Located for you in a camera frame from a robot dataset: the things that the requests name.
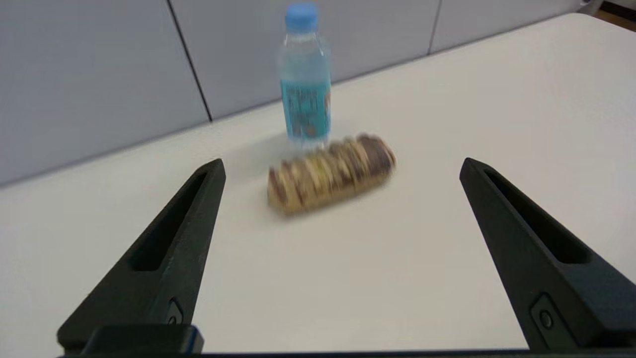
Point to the brown striped bread roll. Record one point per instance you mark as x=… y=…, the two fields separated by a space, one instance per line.
x=330 y=174

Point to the clear soda water bottle blue cap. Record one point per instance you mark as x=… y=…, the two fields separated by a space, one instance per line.
x=305 y=99

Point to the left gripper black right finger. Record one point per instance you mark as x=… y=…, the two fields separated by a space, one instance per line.
x=536 y=278

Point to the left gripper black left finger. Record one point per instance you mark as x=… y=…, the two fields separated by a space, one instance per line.
x=174 y=268

